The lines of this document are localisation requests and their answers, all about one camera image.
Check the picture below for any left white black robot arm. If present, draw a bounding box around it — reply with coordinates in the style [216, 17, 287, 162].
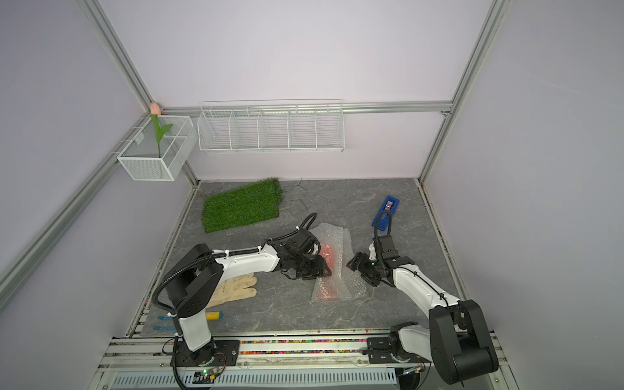
[152, 228, 332, 367]

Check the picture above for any yellow blue handled tool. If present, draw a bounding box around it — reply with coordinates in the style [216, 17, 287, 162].
[152, 311, 223, 332]

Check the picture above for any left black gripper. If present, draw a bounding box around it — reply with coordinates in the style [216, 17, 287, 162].
[292, 253, 332, 280]

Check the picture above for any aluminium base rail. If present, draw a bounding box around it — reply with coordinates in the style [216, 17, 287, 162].
[97, 331, 508, 374]

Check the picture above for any clear bubble wrap sheet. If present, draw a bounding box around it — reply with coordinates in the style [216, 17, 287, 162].
[310, 223, 367, 304]

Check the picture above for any blue tape dispenser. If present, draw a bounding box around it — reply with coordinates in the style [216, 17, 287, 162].
[371, 196, 400, 232]

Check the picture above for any green artificial grass mat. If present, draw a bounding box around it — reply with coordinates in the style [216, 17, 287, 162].
[201, 178, 282, 233]

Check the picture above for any cream work glove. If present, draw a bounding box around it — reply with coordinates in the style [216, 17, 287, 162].
[206, 274, 258, 308]

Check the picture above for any artificial pink tulip flower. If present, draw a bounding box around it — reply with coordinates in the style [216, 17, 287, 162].
[149, 102, 172, 158]

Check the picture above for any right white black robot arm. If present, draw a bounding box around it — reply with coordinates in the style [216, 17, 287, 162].
[347, 236, 499, 384]

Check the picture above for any white mesh wall basket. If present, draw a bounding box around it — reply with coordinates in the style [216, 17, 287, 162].
[117, 115, 198, 182]

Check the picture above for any red plastic wine glass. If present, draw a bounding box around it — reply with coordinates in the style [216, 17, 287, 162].
[315, 245, 338, 302]

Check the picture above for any white wire wall shelf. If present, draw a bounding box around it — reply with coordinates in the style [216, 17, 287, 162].
[198, 99, 345, 153]

